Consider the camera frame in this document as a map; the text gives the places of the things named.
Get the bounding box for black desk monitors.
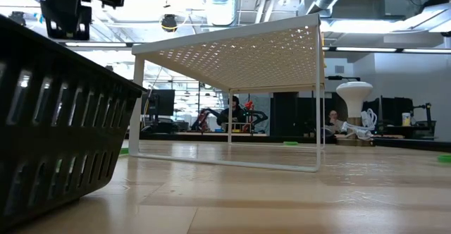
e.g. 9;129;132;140
362;97;415;126

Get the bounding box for ceiling light strip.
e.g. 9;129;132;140
64;42;128;48
334;46;398;54
401;47;451;55

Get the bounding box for black ceiling dome device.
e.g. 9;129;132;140
161;13;178;33
8;11;27;27

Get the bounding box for black background monitor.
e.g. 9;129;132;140
142;89;176;117

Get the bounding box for white perforated metal shelf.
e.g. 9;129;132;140
128;13;327;173

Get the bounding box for black slotted plastic basket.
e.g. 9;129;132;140
0;13;147;230

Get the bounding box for person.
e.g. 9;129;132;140
216;95;247;129
326;109;345;136

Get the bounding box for black partition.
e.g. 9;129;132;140
270;92;348;138

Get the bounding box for black monitor stand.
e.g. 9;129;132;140
414;102;437;131

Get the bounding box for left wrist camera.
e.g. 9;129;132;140
39;0;93;41

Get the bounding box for black aluminium table frame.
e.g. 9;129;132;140
140;132;451;154

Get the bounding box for white lamp cord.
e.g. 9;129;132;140
340;108;378;142

